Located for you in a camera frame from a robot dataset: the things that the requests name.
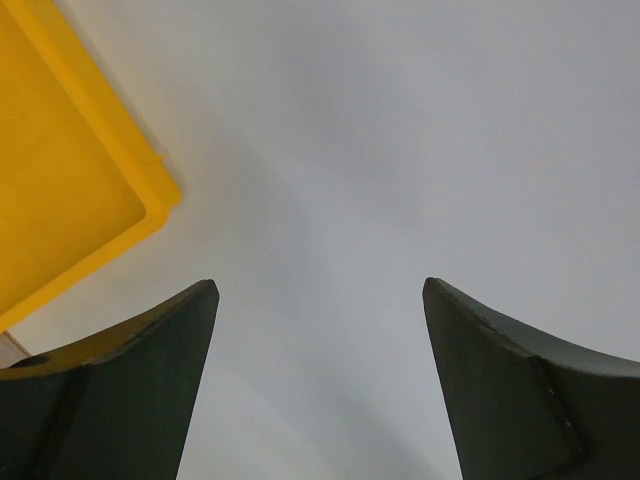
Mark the yellow plastic tray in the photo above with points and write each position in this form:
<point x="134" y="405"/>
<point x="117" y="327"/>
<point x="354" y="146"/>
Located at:
<point x="80" y="184"/>

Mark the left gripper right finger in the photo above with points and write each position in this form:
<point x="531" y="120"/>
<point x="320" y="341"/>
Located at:
<point x="524" y="404"/>

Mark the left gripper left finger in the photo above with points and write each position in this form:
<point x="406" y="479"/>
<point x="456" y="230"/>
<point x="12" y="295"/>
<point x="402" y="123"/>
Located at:
<point x="114" y="405"/>

